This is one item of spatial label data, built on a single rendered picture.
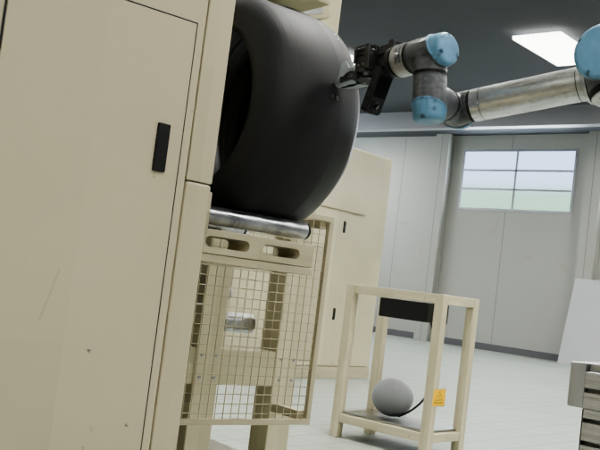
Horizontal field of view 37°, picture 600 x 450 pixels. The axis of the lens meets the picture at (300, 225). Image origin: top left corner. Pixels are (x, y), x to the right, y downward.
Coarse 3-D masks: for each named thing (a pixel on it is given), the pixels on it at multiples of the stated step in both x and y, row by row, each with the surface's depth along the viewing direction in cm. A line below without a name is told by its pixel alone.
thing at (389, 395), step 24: (360, 288) 472; (384, 288) 462; (384, 312) 469; (408, 312) 460; (432, 312) 456; (384, 336) 498; (432, 336) 440; (432, 360) 438; (336, 384) 474; (384, 384) 468; (432, 384) 436; (336, 408) 472; (384, 408) 465; (408, 408) 464; (432, 408) 436; (456, 408) 460; (336, 432) 470; (384, 432) 451; (408, 432) 442; (432, 432) 437; (456, 432) 455
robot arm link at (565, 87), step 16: (512, 80) 200; (528, 80) 197; (544, 80) 195; (560, 80) 192; (576, 80) 190; (464, 96) 204; (480, 96) 202; (496, 96) 200; (512, 96) 198; (528, 96) 196; (544, 96) 195; (560, 96) 193; (576, 96) 192; (464, 112) 205; (480, 112) 203; (496, 112) 202; (512, 112) 201; (464, 128) 212
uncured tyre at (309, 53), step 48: (240, 0) 233; (240, 48) 261; (288, 48) 217; (336, 48) 229; (240, 96) 270; (288, 96) 214; (240, 144) 219; (288, 144) 216; (336, 144) 224; (240, 192) 222; (288, 192) 225
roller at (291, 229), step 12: (216, 216) 218; (228, 216) 220; (240, 216) 222; (252, 216) 225; (264, 216) 228; (240, 228) 224; (252, 228) 225; (264, 228) 227; (276, 228) 229; (288, 228) 232; (300, 228) 234
